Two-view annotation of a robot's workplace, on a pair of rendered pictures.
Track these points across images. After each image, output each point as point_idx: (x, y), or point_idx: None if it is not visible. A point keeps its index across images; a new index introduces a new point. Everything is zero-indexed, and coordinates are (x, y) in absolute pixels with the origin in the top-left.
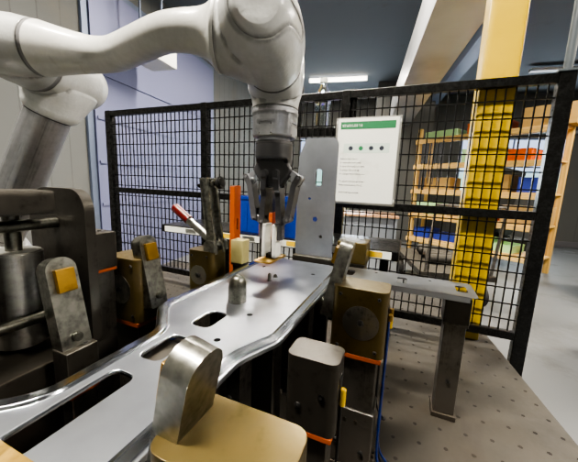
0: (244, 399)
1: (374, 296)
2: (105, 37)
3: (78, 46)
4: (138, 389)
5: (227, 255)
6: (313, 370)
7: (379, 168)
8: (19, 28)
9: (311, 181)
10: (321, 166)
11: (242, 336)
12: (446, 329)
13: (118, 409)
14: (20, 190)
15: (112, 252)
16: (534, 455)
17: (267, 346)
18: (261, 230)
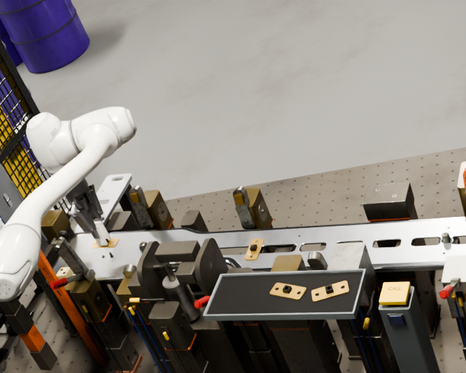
0: None
1: (158, 195)
2: (50, 192)
3: (40, 213)
4: (223, 243)
5: None
6: (198, 219)
7: None
8: (35, 230)
9: (6, 207)
10: (4, 190)
11: (186, 236)
12: (130, 202)
13: (232, 240)
14: (170, 243)
15: None
16: (177, 214)
17: (191, 229)
18: (97, 232)
